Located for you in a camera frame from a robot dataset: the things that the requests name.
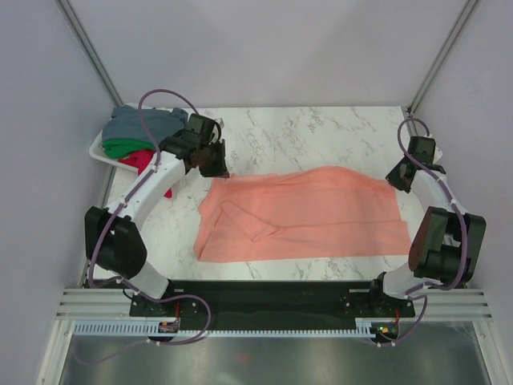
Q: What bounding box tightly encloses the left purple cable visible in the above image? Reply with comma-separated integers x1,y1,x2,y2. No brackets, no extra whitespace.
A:
74,88,213,364

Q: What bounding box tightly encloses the salmon pink t shirt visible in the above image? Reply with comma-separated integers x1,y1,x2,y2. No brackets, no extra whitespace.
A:
193,166,410,263

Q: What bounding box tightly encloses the aluminium frame post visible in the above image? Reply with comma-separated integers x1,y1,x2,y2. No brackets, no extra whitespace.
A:
55,0,123,107
402,0,481,117

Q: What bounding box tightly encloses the right aluminium frame post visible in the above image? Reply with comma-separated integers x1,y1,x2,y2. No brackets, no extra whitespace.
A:
402,0,481,117

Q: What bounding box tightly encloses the white slotted cable duct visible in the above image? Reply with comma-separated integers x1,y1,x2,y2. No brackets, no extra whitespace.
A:
73,318,375,338

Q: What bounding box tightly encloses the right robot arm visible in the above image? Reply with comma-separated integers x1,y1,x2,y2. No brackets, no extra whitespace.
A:
366,136,487,316

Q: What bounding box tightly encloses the red t shirt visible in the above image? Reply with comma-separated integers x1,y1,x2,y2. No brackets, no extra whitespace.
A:
118,150,155,175

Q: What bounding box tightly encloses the grey blue t shirt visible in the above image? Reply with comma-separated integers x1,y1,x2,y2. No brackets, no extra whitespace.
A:
102,105,189,143

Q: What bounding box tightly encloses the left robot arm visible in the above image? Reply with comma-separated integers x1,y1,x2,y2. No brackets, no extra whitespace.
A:
85,113,229,315

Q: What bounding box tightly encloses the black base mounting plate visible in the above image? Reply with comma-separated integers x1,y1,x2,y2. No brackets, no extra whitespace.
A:
130,281,415,330

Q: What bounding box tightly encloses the white plastic laundry basket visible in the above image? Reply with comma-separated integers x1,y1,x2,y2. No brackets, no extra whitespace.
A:
89,103,174,172

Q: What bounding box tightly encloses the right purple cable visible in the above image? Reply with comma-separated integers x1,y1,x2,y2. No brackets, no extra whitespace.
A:
368,118,470,349

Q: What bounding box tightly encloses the left aluminium frame post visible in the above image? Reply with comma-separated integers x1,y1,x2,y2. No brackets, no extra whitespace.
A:
55,0,123,107

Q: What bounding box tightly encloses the purple cable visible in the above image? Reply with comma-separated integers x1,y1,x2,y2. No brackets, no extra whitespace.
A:
74,88,213,364
368,118,470,349

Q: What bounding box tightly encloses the green t shirt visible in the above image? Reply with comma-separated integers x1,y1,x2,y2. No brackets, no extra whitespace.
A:
102,139,155,159

